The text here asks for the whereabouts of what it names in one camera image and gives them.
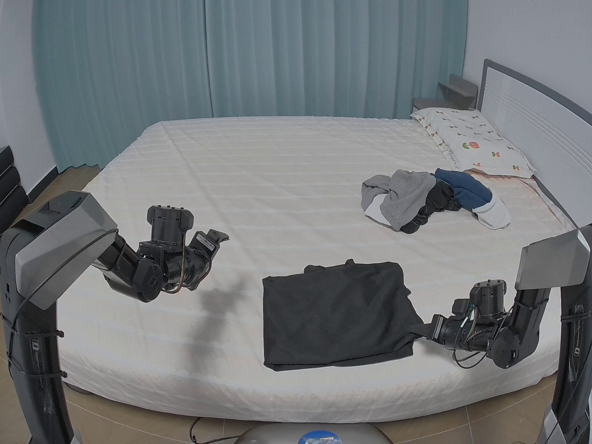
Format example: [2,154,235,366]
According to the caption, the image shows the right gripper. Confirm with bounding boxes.
[430,313,466,349]

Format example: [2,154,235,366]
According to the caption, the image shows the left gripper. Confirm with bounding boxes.
[189,229,231,269]

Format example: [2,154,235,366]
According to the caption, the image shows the black T-shirt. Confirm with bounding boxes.
[262,258,432,373]

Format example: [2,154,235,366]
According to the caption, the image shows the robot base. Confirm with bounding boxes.
[233,423,390,444]

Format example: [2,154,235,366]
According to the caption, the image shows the bed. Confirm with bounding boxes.
[55,58,592,423]

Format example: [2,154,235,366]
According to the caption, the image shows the white garment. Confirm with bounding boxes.
[471,195,512,230]
[364,201,395,226]

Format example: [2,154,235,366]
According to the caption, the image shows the black garment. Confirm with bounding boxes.
[400,180,463,235]

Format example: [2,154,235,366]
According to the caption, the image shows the grey knitted garment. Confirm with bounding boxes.
[361,169,438,233]

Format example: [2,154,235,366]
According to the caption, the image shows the dark blue garment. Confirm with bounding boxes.
[434,167,494,212]

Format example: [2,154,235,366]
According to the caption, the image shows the white printed pillow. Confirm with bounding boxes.
[410,107,538,178]

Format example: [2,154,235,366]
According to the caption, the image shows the blue-green curtain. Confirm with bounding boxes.
[31,0,215,174]
[205,0,469,120]

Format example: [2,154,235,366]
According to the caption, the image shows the grey bedside table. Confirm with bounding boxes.
[411,72,478,113]

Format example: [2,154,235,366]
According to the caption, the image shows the black cable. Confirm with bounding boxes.
[452,346,492,369]
[5,229,119,364]
[189,416,247,444]

